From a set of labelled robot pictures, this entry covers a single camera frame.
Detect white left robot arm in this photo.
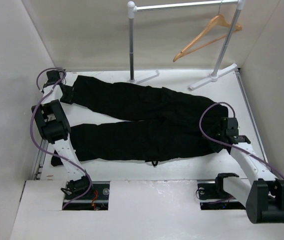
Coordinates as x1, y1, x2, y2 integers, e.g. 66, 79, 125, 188
29, 67, 94, 201

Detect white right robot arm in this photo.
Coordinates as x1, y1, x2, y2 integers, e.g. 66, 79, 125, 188
213, 117, 284, 224

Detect black trousers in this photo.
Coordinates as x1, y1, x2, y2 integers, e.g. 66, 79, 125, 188
50, 74, 230, 168

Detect wooden clothes hanger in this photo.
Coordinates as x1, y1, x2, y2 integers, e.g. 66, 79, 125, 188
173, 4, 244, 63

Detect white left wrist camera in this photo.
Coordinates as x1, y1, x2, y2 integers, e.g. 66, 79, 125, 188
41, 86, 46, 94

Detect white clothes rack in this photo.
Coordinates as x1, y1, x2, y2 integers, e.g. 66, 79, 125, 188
126, 0, 247, 91

